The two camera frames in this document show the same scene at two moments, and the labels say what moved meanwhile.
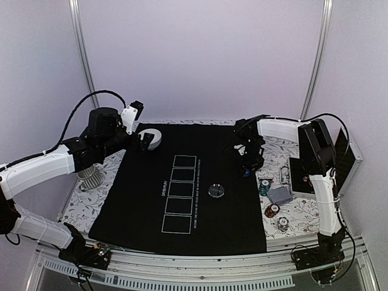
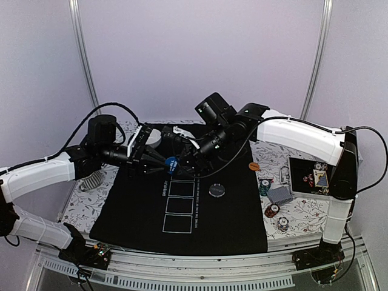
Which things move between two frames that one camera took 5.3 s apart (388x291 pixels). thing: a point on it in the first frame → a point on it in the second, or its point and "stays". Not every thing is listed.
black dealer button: (216, 190) stays
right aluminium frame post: (317, 61) stays
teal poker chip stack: (264, 187) stays
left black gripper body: (133, 147) → (133, 167)
